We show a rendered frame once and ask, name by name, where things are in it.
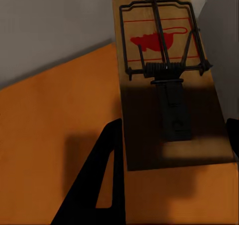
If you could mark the mousetrap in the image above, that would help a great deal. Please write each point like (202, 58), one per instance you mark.
(170, 109)

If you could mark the cabinet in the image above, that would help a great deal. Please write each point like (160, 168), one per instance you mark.
(49, 124)

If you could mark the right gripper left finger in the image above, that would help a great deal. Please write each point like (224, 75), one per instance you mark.
(79, 206)

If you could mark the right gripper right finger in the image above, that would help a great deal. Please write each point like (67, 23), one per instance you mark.
(232, 126)

